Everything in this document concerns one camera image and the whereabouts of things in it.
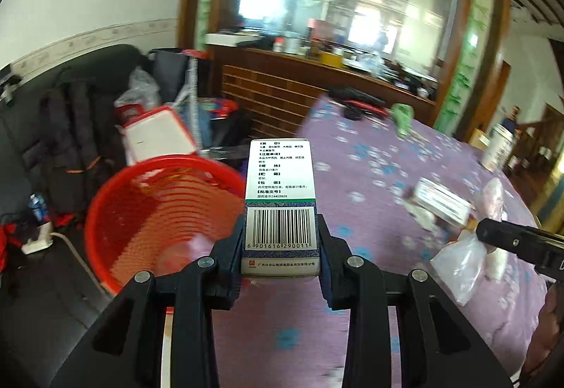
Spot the cardboard box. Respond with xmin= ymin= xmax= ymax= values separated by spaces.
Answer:
xmin=469 ymin=128 xmax=492 ymax=151

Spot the person's right forearm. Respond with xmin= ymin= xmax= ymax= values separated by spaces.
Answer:
xmin=522 ymin=291 xmax=564 ymax=388

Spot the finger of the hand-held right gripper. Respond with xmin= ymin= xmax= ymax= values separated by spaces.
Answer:
xmin=475 ymin=217 xmax=564 ymax=281

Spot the black sofa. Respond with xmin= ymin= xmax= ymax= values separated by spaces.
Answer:
xmin=0 ymin=44 xmax=186 ymax=388

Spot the white power strip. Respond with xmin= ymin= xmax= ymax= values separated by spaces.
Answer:
xmin=22 ymin=232 xmax=56 ymax=255

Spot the black tool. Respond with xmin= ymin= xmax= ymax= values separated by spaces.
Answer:
xmin=330 ymin=87 xmax=388 ymax=110

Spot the green plush toy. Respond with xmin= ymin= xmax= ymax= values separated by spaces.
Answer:
xmin=391 ymin=103 xmax=415 ymax=137

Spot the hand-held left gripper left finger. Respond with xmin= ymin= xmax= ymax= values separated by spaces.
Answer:
xmin=49 ymin=214 xmax=247 ymax=388

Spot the purple floral tablecloth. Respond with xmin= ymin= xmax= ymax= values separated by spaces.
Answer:
xmin=211 ymin=93 xmax=551 ymax=388

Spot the pinkish plastic bag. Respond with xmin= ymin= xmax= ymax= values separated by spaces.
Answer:
xmin=478 ymin=177 xmax=507 ymax=221

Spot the crumpled clear plastic bag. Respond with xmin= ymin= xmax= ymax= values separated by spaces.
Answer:
xmin=115 ymin=66 xmax=161 ymax=111

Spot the red plastic basket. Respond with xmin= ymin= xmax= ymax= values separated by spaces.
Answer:
xmin=84 ymin=154 xmax=247 ymax=294

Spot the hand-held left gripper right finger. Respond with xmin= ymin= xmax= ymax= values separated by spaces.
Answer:
xmin=315 ymin=214 xmax=514 ymax=388

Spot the clear plastic bag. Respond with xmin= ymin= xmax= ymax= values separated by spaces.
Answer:
xmin=115 ymin=66 xmax=161 ymax=111
xmin=429 ymin=234 xmax=492 ymax=307

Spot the white canister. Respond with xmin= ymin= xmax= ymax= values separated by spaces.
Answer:
xmin=480 ymin=123 xmax=514 ymax=172

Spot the blue and red bag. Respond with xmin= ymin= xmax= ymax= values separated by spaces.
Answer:
xmin=198 ymin=97 xmax=241 ymax=142

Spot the white medicine box with barcode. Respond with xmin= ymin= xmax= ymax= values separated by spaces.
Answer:
xmin=240 ymin=137 xmax=321 ymax=278

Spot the wooden cabinet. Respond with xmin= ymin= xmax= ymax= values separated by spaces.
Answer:
xmin=207 ymin=42 xmax=437 ymax=142

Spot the flat white box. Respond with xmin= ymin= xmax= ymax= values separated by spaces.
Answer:
xmin=205 ymin=32 xmax=247 ymax=47

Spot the dark shopping bag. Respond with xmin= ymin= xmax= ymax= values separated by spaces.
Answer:
xmin=150 ymin=48 xmax=199 ymax=102

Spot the black backpack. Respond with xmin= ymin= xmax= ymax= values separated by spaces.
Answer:
xmin=39 ymin=71 xmax=126 ymax=213

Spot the white and blue medicine box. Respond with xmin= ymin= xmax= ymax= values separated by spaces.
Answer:
xmin=412 ymin=177 xmax=472 ymax=227

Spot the small white roll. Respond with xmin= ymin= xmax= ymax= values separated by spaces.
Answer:
xmin=487 ymin=247 xmax=507 ymax=281

